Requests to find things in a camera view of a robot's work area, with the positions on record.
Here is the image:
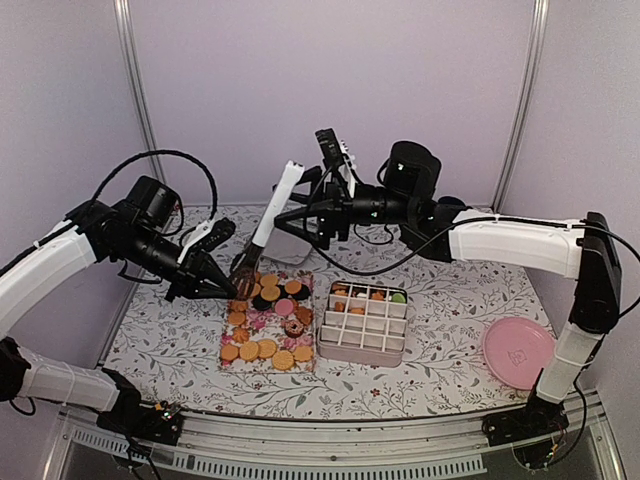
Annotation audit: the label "chocolate sprinkle donut cookie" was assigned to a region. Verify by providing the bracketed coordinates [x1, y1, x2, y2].
[283, 319, 306, 338]

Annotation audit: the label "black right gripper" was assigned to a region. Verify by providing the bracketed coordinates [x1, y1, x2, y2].
[271, 167, 414, 252]

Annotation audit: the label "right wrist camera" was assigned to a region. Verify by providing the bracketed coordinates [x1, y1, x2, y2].
[315, 128, 356, 171]

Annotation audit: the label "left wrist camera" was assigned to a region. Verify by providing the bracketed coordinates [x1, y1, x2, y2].
[178, 218, 236, 264]

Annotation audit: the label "green sandwich cookie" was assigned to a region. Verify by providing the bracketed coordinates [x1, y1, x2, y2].
[391, 292, 407, 304]

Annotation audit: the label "dark blue mug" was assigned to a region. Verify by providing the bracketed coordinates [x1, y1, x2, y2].
[438, 196, 468, 209]

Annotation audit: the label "tan round cookie on black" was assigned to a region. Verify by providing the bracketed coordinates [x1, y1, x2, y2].
[284, 280, 302, 295]

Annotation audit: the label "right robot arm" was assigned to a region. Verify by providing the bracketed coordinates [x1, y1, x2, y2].
[273, 137, 623, 436]

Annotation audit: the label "pink sandwich cookie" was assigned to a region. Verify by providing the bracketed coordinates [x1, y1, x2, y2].
[274, 298, 296, 317]

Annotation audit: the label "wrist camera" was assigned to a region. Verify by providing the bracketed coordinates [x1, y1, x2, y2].
[315, 128, 356, 171]
[178, 218, 236, 264]

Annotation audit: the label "metal serving tongs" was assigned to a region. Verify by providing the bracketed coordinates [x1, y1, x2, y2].
[230, 160, 305, 301]

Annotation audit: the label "metal frame post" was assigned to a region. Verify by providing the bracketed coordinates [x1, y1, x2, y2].
[112, 0, 165, 182]
[491, 0, 550, 212]

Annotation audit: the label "aluminium front rail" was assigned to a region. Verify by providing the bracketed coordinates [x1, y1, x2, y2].
[43, 391, 626, 479]

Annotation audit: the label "left metal frame post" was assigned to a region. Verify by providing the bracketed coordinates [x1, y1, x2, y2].
[112, 0, 165, 182]

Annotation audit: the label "metal tin lid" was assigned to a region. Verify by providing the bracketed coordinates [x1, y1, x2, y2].
[261, 230, 312, 266]

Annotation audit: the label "beige embossed round biscuit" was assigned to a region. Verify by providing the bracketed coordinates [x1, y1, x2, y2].
[271, 350, 295, 371]

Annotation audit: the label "pink plate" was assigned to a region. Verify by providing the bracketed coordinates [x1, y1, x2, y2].
[482, 317, 556, 391]

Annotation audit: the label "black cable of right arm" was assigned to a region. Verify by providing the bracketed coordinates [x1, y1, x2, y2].
[299, 164, 640, 321]

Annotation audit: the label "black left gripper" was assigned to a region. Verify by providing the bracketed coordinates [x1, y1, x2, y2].
[124, 222, 238, 302]

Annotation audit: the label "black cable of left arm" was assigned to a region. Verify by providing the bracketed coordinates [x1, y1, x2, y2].
[94, 149, 220, 226]

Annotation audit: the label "pink divided cookie tin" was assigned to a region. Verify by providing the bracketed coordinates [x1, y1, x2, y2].
[316, 280, 409, 368]

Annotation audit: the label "floral rectangular tray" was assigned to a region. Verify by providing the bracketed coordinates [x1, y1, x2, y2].
[219, 270, 316, 374]

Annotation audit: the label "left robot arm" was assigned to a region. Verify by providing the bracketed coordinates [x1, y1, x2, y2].
[1, 176, 237, 434]

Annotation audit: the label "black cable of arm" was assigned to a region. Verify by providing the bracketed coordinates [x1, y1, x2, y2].
[94, 149, 220, 226]
[299, 164, 640, 321]

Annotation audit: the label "right metal frame post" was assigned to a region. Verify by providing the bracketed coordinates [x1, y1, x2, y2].
[491, 0, 550, 212]

